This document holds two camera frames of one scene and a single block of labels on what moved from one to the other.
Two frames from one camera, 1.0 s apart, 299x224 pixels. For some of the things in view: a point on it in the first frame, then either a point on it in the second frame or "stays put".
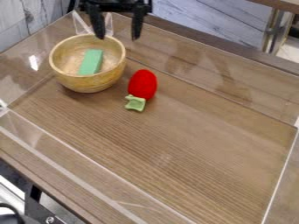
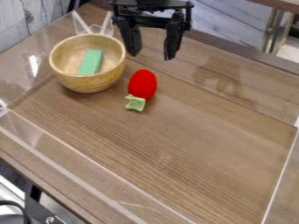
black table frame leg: x=37 y=213 stays put
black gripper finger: x=139 y=9 to x=172 y=37
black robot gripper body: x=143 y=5 to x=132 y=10
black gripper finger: x=96 y=7 to x=132 y=36
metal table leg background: x=277 y=31 stays put
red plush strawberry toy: x=141 y=87 stays put
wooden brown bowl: x=64 y=62 stays put
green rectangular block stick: x=89 y=62 stays put
